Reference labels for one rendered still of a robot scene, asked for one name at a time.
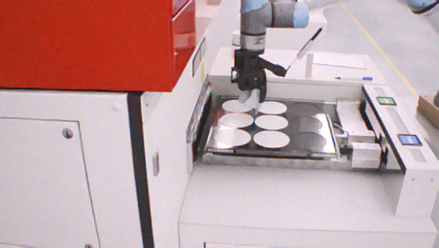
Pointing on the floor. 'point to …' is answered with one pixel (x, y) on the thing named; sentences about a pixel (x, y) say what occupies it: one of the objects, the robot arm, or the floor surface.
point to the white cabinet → (295, 238)
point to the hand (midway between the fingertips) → (256, 110)
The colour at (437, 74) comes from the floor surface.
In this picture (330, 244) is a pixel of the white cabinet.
